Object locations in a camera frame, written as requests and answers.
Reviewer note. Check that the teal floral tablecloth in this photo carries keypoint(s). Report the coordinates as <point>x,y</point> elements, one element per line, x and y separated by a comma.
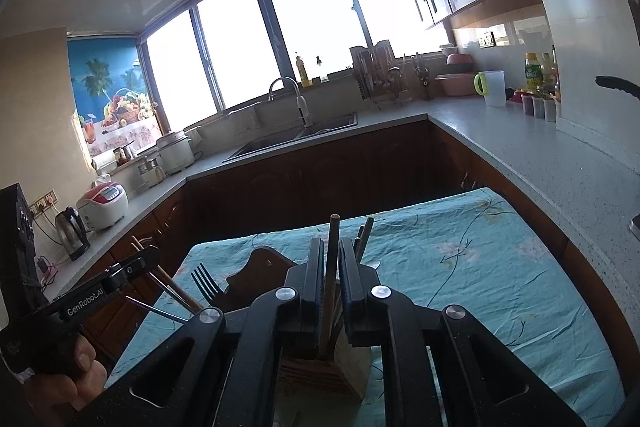
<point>475,267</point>

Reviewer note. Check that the thin metal utensil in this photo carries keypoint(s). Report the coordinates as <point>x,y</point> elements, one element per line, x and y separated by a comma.
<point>160,310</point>

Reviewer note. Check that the brown jug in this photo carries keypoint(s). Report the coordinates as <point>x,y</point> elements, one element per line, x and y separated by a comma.
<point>125,153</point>

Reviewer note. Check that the wooden chopstick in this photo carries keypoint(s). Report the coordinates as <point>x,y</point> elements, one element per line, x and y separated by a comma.
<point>175,292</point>
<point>182,293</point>

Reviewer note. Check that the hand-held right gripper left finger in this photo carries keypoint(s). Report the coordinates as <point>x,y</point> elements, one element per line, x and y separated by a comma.
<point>319,274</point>

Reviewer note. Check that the pink bowl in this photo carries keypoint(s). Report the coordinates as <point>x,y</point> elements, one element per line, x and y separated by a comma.
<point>459,63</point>

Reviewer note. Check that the tropical fruit wall poster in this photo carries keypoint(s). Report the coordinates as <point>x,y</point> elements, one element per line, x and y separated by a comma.
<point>115,92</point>

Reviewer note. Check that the yellow dish soap bottle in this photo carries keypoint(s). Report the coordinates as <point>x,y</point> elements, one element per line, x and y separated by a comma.
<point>303,74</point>

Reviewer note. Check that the wooden spatula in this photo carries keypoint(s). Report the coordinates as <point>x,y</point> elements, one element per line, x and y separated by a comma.
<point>260,263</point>

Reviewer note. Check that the clear spice jar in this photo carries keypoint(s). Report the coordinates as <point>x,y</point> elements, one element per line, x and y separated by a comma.
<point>550,111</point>
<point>538,108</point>
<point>526,105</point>

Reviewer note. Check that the steel electric kettle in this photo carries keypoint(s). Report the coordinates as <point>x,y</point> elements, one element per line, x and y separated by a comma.
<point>74,234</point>

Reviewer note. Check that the person's left hand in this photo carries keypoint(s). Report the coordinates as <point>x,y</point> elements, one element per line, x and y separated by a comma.
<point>70,377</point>

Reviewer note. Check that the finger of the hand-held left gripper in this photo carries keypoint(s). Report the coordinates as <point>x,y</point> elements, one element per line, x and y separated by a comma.
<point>131,268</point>

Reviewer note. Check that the kitchen window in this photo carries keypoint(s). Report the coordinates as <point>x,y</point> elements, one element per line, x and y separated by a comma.
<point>300,17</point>

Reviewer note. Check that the wooden base cabinets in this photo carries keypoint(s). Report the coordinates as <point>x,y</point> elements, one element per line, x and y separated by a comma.
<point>325,177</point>

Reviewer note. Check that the wooden utensil holder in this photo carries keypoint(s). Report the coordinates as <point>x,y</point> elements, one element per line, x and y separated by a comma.
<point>325,372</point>

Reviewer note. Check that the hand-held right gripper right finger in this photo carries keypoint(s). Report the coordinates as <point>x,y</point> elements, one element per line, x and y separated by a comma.
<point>346,274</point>

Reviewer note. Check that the chrome kitchen faucet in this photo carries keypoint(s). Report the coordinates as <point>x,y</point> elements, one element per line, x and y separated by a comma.
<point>302,107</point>

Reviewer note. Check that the small white bowl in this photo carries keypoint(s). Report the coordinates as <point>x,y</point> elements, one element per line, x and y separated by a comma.
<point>447,49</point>

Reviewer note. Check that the pink plastic basin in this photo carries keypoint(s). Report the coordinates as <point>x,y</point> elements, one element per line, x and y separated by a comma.
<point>455,86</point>

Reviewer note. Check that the wall outlet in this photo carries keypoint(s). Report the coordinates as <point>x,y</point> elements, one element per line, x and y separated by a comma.
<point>486,39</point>
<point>44,202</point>

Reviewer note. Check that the steel double sink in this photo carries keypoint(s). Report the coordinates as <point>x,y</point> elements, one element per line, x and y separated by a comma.
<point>300,137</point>

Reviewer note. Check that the green label yellow cap bottle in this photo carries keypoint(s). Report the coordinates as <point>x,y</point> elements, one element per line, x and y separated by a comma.
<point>533,74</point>

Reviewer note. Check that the paper towel roll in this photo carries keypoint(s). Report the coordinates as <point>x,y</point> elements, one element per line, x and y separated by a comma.
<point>105,166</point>

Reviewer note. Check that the dish rack with cutting boards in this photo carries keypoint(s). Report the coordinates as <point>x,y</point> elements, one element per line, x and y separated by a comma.
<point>377,74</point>

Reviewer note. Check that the small red container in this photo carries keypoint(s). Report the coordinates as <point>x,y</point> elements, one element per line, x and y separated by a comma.
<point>514,95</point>

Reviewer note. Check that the red and white rice cooker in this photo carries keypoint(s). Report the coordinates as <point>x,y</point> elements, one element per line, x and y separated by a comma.
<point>102,207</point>

